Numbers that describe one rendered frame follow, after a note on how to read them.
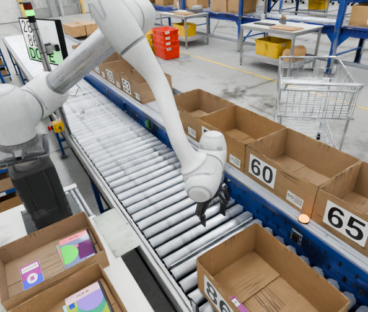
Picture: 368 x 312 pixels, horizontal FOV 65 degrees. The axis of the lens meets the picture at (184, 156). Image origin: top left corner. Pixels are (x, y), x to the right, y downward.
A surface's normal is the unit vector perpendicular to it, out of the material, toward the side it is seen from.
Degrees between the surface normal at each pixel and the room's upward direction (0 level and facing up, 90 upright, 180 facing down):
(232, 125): 90
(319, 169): 89
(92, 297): 0
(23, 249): 89
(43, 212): 90
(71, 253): 0
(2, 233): 0
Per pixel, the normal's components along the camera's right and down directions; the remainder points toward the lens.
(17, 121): 0.78, 0.29
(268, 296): -0.07, -0.84
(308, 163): -0.84, 0.33
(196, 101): 0.54, 0.43
